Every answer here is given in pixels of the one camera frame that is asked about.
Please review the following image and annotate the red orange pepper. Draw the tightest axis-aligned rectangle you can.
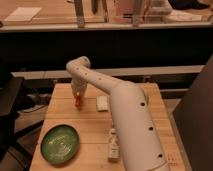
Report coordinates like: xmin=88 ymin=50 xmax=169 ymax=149
xmin=75 ymin=94 xmax=81 ymax=108

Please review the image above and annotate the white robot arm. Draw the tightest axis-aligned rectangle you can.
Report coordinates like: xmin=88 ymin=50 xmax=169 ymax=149
xmin=66 ymin=56 xmax=170 ymax=171

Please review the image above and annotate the green ceramic plate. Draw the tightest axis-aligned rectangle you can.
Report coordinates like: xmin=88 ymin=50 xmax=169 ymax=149
xmin=40 ymin=124 xmax=80 ymax=165

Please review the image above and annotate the small white packet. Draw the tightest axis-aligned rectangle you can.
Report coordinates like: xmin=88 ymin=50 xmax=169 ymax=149
xmin=97 ymin=96 xmax=108 ymax=112

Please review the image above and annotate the black chair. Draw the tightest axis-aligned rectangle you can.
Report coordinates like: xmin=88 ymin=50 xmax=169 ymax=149
xmin=0 ymin=77 xmax=43 ymax=161

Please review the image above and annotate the clear glass bottle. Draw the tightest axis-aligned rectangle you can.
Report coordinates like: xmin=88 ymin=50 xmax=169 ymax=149
xmin=108 ymin=128 xmax=120 ymax=162

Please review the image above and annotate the white paper sheet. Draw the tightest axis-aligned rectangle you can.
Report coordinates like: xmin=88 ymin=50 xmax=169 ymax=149
xmin=5 ymin=7 xmax=41 ymax=22

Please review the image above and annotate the dark panel board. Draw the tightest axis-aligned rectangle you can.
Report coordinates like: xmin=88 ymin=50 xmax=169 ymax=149
xmin=173 ymin=55 xmax=213 ymax=171

